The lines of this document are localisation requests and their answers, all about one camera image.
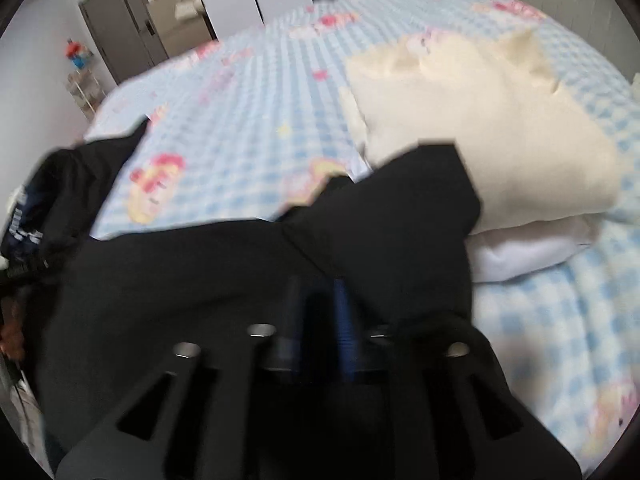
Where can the person's left hand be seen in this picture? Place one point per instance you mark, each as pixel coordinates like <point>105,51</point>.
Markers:
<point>10,340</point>

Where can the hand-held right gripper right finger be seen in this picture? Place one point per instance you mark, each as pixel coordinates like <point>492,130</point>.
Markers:
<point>346,330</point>

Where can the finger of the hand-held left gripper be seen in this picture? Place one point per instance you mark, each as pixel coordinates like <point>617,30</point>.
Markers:
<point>25,270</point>

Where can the blue checked printed blanket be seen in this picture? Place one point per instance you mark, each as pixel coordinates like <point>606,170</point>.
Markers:
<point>240,110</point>

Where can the white crumpled cloth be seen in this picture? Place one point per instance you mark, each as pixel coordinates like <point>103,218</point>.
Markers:
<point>30,420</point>

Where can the black garment with navy print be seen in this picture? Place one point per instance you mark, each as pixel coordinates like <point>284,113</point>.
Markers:
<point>55,195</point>

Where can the grey door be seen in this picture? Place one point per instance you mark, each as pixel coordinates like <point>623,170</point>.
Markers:
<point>120,25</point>

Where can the white folded garment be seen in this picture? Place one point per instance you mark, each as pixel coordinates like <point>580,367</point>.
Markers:
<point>525,252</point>

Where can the red and blue toy figure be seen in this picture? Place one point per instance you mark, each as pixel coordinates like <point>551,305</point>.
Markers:
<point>77,52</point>

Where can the cream folded garment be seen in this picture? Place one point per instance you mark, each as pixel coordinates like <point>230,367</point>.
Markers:
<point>490,135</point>

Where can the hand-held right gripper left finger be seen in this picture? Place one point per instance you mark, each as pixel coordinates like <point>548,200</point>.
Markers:
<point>295,330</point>

